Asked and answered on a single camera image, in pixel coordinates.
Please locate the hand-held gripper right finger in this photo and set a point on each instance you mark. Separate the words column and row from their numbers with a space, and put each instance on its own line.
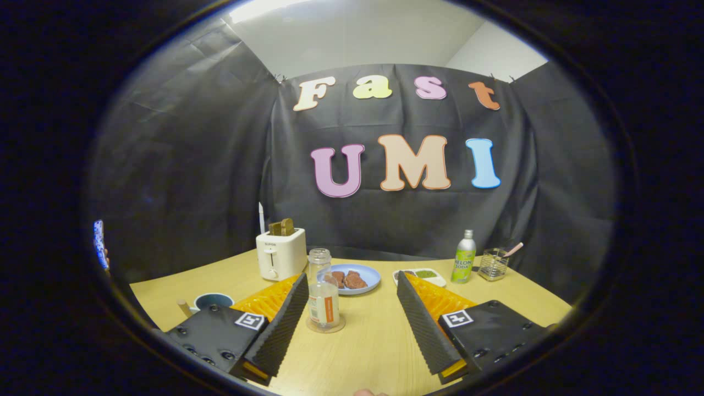
column 426, row 324

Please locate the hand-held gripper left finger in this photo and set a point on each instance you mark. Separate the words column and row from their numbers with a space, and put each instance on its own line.
column 275, row 330

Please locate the clear glass juice bottle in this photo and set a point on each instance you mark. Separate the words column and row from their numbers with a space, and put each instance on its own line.
column 323, row 297

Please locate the round wooden coaster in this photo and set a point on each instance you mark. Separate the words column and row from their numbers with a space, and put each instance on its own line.
column 341, row 325

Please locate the blue cup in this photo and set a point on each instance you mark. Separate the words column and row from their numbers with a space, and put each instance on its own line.
column 214, row 300

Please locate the green soda bottle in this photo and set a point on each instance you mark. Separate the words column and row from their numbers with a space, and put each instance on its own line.
column 463, row 261

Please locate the white rectangular dish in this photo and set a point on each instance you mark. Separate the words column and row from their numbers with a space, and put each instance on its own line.
column 423, row 275

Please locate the wooden table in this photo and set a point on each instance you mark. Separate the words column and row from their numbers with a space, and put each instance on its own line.
column 368, row 341

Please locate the white toaster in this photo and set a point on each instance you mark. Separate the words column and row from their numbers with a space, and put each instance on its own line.
column 280, row 256

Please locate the blue plate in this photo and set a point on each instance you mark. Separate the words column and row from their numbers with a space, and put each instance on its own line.
column 369, row 275

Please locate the brown meat piece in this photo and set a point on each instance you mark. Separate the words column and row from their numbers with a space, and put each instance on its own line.
column 337, row 278
column 355, row 281

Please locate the clear glass holder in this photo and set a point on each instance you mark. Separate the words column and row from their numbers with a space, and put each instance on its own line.
column 493, row 267

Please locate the brown toast slices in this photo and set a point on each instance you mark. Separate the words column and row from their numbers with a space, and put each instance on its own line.
column 283, row 226

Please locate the white stick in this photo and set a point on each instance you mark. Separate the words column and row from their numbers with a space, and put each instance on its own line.
column 261, row 217

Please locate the pink spoon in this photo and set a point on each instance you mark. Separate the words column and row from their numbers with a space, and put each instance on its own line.
column 512, row 250

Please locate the black backdrop cloth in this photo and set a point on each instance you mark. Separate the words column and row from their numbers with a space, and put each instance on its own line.
column 209, row 165

